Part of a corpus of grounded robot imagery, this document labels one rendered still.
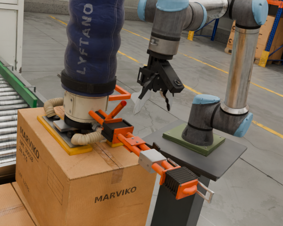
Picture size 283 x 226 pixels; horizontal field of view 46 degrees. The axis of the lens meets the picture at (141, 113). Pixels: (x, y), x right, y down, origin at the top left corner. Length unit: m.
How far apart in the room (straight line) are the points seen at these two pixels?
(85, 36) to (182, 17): 0.42
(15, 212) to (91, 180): 0.54
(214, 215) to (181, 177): 1.79
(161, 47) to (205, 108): 0.94
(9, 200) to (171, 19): 1.16
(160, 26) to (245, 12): 0.68
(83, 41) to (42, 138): 0.43
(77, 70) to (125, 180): 0.46
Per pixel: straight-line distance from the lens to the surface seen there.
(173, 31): 0.99
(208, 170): 1.79
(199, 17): 1.10
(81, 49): 1.27
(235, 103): 1.79
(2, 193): 1.78
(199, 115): 1.90
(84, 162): 1.28
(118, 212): 1.42
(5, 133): 2.34
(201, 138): 1.93
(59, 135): 1.40
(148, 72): 1.04
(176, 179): 0.99
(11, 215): 1.65
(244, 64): 1.69
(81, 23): 1.26
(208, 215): 2.77
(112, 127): 1.23
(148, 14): 1.17
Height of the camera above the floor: 1.62
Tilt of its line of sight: 22 degrees down
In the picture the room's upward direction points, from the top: 11 degrees clockwise
